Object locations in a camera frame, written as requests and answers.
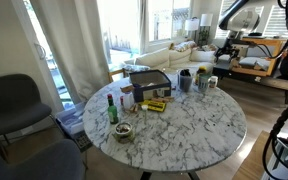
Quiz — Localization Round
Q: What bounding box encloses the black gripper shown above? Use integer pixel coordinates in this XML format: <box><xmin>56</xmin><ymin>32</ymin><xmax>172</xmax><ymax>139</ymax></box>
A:
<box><xmin>215</xmin><ymin>38</ymin><xmax>242</xmax><ymax>63</ymax></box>

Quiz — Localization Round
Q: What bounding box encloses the grey translucent plastic cup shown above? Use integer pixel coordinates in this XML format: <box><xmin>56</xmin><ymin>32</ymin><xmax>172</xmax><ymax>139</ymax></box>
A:
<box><xmin>177</xmin><ymin>68</ymin><xmax>195</xmax><ymax>93</ymax></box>

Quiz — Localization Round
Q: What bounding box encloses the white pill bottle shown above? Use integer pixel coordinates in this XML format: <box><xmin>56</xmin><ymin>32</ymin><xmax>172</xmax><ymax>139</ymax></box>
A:
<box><xmin>209</xmin><ymin>75</ymin><xmax>219</xmax><ymax>89</ymax></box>

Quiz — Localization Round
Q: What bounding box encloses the table lamp white shade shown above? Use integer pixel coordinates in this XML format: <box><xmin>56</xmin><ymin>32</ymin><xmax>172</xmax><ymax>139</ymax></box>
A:
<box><xmin>199</xmin><ymin>12</ymin><xmax>215</xmax><ymax>46</ymax></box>
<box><xmin>184</xmin><ymin>16</ymin><xmax>201</xmax><ymax>43</ymax></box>

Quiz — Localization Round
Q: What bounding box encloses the colourful patterned pillow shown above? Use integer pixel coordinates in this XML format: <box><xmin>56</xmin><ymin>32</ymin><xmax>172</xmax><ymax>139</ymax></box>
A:
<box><xmin>171</xmin><ymin>40</ymin><xmax>198</xmax><ymax>53</ymax></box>

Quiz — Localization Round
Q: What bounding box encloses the black low bench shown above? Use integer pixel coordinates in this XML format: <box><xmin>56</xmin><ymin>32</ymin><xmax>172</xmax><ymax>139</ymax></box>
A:
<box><xmin>213</xmin><ymin>64</ymin><xmax>288</xmax><ymax>105</ymax></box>

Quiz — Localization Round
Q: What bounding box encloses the cream sofa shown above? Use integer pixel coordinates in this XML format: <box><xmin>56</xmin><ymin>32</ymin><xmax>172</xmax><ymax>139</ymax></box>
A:
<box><xmin>123</xmin><ymin>40</ymin><xmax>219</xmax><ymax>78</ymax></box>

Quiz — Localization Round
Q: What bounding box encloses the dark blue open box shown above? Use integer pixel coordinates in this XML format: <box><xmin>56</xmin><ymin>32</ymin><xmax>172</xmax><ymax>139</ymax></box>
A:
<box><xmin>129</xmin><ymin>69</ymin><xmax>173</xmax><ymax>103</ymax></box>

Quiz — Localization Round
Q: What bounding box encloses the yellow and black flat box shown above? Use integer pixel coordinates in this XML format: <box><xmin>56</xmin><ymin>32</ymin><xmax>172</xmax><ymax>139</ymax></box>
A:
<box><xmin>140</xmin><ymin>99</ymin><xmax>168</xmax><ymax>113</ymax></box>

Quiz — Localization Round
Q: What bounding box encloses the grey patterned blanket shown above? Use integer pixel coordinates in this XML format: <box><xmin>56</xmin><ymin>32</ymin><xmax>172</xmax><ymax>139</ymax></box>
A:
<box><xmin>121</xmin><ymin>63</ymin><xmax>152</xmax><ymax>73</ymax></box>

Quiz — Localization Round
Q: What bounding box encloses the small white-capped tube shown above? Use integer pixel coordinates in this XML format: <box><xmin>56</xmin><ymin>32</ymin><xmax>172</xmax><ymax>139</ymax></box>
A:
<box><xmin>140</xmin><ymin>104</ymin><xmax>150</xmax><ymax>124</ymax></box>

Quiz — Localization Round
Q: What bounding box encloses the light wooden desk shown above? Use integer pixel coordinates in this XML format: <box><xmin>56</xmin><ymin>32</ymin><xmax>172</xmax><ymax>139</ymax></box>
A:
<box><xmin>231</xmin><ymin>130</ymin><xmax>279</xmax><ymax>180</ymax></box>

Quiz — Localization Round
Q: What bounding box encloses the white plastic bottle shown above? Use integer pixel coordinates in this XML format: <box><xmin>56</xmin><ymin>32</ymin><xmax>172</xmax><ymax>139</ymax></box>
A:
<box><xmin>119</xmin><ymin>92</ymin><xmax>136</xmax><ymax>111</ymax></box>

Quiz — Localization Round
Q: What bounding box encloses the wooden chair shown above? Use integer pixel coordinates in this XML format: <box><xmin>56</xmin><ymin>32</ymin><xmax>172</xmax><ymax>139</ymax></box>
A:
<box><xmin>108</xmin><ymin>67</ymin><xmax>129</xmax><ymax>83</ymax></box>

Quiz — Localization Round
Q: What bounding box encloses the green glass bottle red cap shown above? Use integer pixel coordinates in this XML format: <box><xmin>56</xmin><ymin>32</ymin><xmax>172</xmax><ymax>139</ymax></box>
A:
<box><xmin>106</xmin><ymin>93</ymin><xmax>120</xmax><ymax>125</ymax></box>

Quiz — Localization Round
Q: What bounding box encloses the black table base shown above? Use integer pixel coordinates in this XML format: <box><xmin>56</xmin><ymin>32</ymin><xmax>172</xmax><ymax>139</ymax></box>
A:
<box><xmin>139</xmin><ymin>171</ymin><xmax>201</xmax><ymax>180</ymax></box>

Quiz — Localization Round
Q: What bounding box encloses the white curtain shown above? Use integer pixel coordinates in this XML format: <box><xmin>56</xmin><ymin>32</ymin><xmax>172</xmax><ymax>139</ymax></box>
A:
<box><xmin>29</xmin><ymin>0</ymin><xmax>111</xmax><ymax>105</ymax></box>

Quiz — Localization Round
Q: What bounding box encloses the clear plastic storage bin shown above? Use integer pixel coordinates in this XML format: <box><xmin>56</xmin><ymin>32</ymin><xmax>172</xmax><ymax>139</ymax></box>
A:
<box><xmin>54</xmin><ymin>101</ymin><xmax>94</xmax><ymax>154</ymax></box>

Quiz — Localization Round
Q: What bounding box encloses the grey upholstered chair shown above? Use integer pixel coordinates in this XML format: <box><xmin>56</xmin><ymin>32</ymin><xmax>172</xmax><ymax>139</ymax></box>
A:
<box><xmin>0</xmin><ymin>73</ymin><xmax>54</xmax><ymax>145</ymax></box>
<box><xmin>0</xmin><ymin>138</ymin><xmax>86</xmax><ymax>180</ymax></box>

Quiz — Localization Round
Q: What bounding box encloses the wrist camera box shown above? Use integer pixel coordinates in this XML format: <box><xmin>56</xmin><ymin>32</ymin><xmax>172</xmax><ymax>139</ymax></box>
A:
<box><xmin>236</xmin><ymin>44</ymin><xmax>249</xmax><ymax>58</ymax></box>

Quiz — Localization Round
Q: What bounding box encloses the wooden frame shelf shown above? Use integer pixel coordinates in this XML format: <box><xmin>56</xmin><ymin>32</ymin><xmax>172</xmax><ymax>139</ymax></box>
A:
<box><xmin>231</xmin><ymin>36</ymin><xmax>287</xmax><ymax>78</ymax></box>

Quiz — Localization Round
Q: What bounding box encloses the thick black hose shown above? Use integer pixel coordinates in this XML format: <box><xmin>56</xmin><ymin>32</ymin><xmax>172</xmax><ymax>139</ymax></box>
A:
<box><xmin>262</xmin><ymin>85</ymin><xmax>288</xmax><ymax>178</ymax></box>

